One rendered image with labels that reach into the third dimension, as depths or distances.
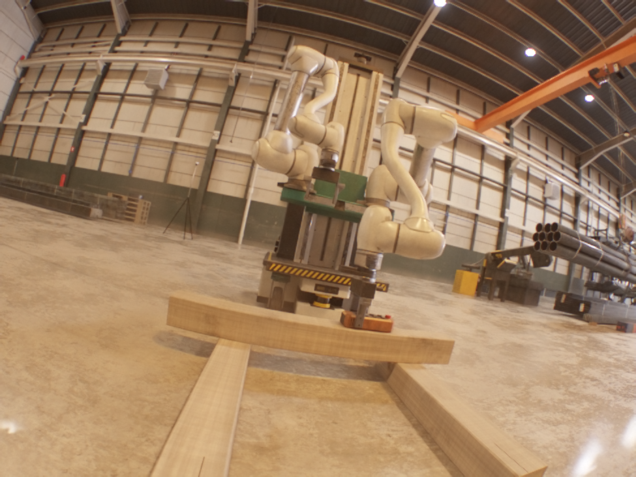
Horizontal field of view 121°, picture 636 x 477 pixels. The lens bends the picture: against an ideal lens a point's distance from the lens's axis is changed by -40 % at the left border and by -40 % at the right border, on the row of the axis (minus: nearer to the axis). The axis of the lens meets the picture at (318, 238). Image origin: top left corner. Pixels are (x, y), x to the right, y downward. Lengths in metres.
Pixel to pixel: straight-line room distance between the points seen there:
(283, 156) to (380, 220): 0.81
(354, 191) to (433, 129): 0.78
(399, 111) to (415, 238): 0.56
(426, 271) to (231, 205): 7.46
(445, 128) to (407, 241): 0.54
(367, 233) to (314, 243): 0.95
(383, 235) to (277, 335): 0.46
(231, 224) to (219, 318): 9.30
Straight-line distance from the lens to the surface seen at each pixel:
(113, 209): 7.77
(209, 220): 10.35
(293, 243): 1.98
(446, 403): 0.86
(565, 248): 4.91
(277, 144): 1.60
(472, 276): 7.56
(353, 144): 2.03
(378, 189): 1.75
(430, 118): 1.27
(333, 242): 1.90
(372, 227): 0.96
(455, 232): 12.38
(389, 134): 1.21
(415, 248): 0.96
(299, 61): 1.76
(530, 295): 8.73
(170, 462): 0.48
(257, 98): 11.44
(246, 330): 0.95
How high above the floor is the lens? 0.44
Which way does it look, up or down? 2 degrees up
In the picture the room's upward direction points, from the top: 12 degrees clockwise
